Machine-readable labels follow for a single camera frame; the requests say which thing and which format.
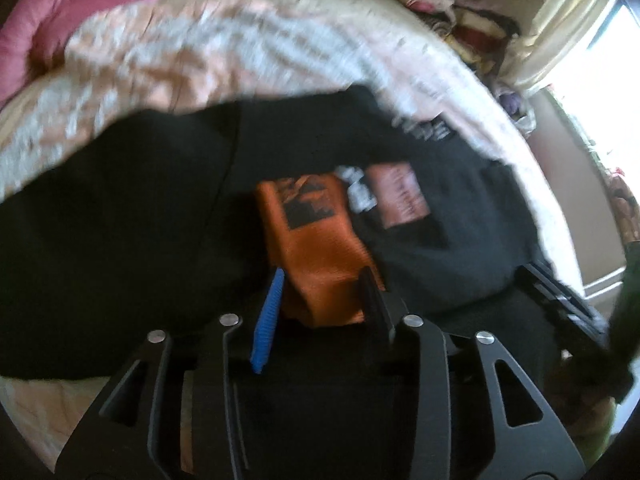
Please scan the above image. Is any cream curtain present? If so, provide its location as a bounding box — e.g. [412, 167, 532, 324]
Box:
[500, 0, 616, 96]

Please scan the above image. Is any peach floral bedspread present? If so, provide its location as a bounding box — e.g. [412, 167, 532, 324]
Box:
[1, 0, 566, 474]

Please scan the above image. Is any pink quilt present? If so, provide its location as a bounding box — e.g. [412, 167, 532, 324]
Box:
[1, 0, 155, 103]

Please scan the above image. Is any pile of folded clothes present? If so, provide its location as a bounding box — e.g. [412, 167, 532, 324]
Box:
[397, 0, 521, 77]

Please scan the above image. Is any floral laundry basket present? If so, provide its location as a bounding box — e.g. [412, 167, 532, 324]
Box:
[491, 80, 537, 138]

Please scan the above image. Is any black sweater with orange cuffs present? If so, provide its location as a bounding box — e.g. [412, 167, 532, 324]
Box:
[0, 83, 566, 480]

